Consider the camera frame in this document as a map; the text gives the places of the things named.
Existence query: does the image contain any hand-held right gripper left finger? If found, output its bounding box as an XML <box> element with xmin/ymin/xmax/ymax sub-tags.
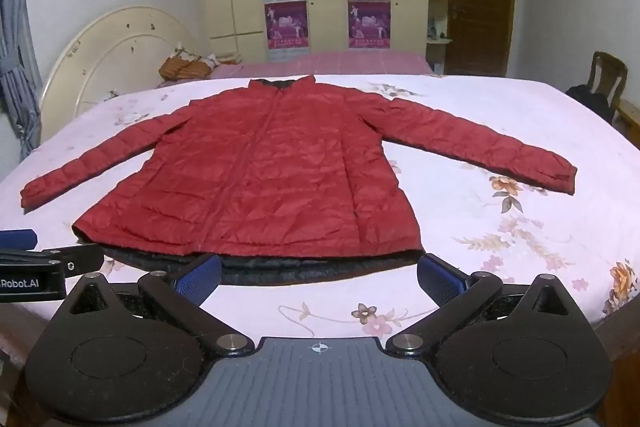
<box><xmin>66</xmin><ymin>253</ymin><xmax>256</xmax><ymax>358</ymax></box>

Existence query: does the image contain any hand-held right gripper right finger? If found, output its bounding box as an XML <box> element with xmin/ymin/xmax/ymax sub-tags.
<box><xmin>385</xmin><ymin>252</ymin><xmax>578</xmax><ymax>358</ymax></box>

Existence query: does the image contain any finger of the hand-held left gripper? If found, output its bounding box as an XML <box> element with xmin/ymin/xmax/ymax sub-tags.
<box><xmin>0</xmin><ymin>229</ymin><xmax>39</xmax><ymax>251</ymax></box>

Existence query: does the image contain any red down jacket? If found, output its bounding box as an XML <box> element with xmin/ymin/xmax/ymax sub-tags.
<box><xmin>20</xmin><ymin>76</ymin><xmax>578</xmax><ymax>286</ymax></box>

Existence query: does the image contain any pink floral bed sheet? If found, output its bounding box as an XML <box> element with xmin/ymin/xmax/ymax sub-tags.
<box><xmin>0</xmin><ymin>74</ymin><xmax>640</xmax><ymax>343</ymax></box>

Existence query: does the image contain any cream round headboard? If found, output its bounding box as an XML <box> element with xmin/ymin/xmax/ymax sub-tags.
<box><xmin>39</xmin><ymin>5</ymin><xmax>206</xmax><ymax>142</ymax></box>

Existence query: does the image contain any grey blue curtain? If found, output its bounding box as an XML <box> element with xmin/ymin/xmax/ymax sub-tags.
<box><xmin>0</xmin><ymin>0</ymin><xmax>46</xmax><ymax>164</ymax></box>

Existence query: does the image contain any black bag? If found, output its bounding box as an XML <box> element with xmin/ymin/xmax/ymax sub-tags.
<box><xmin>566</xmin><ymin>84</ymin><xmax>615</xmax><ymax>124</ymax></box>

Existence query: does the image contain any pink checked blanket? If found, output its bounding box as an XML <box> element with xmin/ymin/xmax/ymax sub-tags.
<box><xmin>155</xmin><ymin>49</ymin><xmax>436</xmax><ymax>88</ymax></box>

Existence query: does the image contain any wooden chair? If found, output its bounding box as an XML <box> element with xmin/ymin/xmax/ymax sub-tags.
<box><xmin>590</xmin><ymin>51</ymin><xmax>629</xmax><ymax>124</ymax></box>

